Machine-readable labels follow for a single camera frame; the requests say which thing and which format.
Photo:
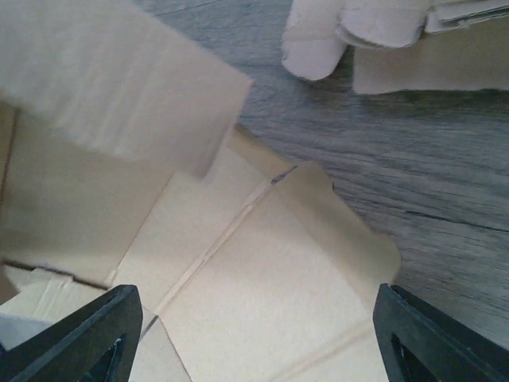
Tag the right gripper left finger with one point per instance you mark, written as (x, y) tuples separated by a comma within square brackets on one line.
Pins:
[(98, 342)]

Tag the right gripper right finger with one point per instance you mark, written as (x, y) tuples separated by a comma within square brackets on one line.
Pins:
[(418, 342)]

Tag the cardboard box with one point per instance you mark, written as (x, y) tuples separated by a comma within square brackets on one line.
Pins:
[(121, 163)]

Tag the stack of flat cardboard boxes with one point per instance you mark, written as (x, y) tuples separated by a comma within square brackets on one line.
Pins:
[(401, 45)]

